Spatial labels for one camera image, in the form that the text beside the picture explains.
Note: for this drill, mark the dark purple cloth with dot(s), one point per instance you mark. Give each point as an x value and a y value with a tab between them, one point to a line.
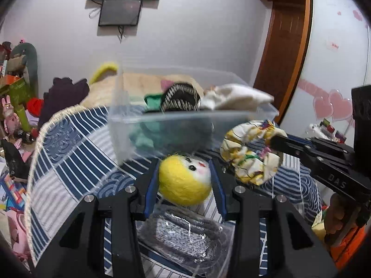
65	95

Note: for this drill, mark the black striped plush toy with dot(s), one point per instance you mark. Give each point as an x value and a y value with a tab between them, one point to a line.
181	98

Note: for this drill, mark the clear plastic storage bin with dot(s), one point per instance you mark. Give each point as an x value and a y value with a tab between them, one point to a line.
176	121

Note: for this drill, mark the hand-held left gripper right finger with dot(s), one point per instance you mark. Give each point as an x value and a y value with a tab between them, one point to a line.
217	191

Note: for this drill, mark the black pointed object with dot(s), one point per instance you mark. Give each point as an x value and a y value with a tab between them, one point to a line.
14	162

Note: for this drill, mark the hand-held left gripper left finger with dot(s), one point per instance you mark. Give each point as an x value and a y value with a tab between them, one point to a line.
151	192

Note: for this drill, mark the blue striped blanket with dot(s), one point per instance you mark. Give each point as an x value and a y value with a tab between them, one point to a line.
72	165

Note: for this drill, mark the red soft item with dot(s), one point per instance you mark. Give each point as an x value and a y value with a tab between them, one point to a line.
35	105

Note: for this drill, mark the green cloth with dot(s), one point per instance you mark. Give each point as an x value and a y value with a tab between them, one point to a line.
142	142

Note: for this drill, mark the grey-green plush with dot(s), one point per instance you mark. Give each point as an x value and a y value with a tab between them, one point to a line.
29	60

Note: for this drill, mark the green bottle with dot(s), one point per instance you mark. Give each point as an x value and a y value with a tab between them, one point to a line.
23	117

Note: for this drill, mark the white door with pink hearts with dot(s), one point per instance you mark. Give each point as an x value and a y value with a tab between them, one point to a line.
333	63

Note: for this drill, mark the yellow patterned fabric scrunchie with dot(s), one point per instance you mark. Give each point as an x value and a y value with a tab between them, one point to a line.
246	173

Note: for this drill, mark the brown wooden wardrobe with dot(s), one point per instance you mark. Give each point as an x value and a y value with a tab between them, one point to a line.
285	49

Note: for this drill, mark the white soft cloth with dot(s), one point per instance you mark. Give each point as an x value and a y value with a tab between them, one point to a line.
232	97

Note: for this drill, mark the pink bunny toy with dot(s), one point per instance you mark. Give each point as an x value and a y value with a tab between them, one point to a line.
10	118

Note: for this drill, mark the person's right hand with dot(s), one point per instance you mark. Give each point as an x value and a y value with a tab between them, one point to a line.
334	215

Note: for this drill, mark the grey knit in plastic bag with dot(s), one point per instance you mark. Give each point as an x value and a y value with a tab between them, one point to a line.
179	231

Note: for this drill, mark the yellow round plush toy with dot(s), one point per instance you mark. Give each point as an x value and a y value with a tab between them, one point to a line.
184	181

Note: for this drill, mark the pile of small colourful items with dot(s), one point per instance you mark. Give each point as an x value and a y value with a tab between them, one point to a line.
327	130

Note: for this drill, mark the yellow plush item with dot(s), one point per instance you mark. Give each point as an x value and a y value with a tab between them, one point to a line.
101	71

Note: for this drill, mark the wall-mounted screen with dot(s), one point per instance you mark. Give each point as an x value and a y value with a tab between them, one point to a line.
120	12

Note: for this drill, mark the green cardboard box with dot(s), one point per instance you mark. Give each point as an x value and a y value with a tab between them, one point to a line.
14	88

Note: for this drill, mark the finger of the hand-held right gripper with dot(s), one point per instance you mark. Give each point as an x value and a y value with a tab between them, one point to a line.
289	147
333	149

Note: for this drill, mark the beige blanket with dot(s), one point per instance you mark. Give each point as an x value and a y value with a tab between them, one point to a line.
136	84

